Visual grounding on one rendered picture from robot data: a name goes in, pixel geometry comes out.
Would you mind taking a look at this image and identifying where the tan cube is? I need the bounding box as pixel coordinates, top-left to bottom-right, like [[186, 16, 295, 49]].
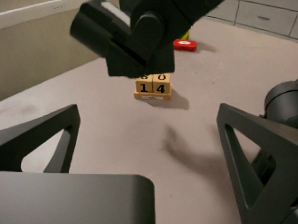
[[153, 74, 170, 95], [135, 76, 154, 93]]

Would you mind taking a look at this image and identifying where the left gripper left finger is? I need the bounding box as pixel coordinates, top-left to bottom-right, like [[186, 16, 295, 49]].
[[0, 104, 81, 173]]

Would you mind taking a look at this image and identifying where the green drink can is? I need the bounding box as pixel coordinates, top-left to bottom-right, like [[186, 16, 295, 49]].
[[179, 32, 189, 40]]

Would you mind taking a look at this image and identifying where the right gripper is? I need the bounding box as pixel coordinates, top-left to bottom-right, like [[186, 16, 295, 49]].
[[105, 43, 175, 78]]

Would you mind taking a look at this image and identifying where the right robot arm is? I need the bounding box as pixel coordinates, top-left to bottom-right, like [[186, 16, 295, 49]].
[[69, 0, 298, 187]]

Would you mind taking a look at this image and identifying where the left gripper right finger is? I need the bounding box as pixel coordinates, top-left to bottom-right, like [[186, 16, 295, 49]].
[[216, 103, 298, 224]]

